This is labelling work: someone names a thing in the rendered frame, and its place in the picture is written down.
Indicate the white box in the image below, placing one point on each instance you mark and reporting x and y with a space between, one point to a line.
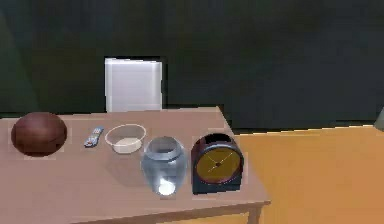
133 86

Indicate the clear glass vase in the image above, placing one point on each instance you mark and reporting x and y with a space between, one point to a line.
163 165

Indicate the white bowl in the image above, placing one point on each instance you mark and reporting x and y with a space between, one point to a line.
125 139

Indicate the dark alarm clock yellow face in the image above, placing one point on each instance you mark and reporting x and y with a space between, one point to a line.
217 164

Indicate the grey remote control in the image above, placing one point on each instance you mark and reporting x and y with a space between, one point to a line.
94 136

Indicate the dark red-brown ball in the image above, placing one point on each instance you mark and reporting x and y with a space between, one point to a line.
39 134

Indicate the grey object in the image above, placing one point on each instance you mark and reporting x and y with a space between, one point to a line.
380 120

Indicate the brown wooden table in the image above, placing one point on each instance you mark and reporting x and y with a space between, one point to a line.
100 186

